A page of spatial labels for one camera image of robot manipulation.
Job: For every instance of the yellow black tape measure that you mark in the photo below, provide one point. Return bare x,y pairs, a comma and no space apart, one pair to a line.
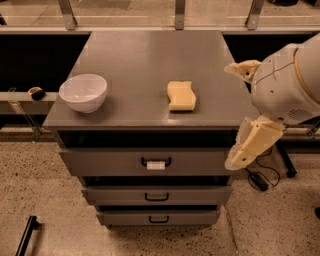
36,93

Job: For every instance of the grey top drawer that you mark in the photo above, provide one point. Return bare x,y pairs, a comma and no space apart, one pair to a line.
145,161

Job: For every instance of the black metal bar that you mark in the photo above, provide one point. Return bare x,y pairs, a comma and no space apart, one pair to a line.
31,226

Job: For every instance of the yellow sponge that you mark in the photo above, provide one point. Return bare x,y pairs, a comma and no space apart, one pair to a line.
181,96

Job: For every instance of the grey drawer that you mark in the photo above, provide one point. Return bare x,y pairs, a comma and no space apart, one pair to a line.
158,217
145,161
156,195

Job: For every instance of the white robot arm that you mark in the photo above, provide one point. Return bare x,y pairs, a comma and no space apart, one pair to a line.
285,89

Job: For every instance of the grey middle drawer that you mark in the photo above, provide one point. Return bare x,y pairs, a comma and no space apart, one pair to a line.
156,195

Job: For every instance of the black power adapter with cable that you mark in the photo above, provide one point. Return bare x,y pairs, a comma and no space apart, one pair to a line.
258,180

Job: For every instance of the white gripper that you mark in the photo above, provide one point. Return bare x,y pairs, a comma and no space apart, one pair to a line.
279,87

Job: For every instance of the grey bottom drawer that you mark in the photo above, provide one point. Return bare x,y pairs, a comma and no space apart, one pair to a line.
158,217

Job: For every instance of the metal railing frame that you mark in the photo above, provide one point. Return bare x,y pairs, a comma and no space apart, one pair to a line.
228,16

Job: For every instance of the white bowl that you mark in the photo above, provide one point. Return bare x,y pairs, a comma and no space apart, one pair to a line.
84,93

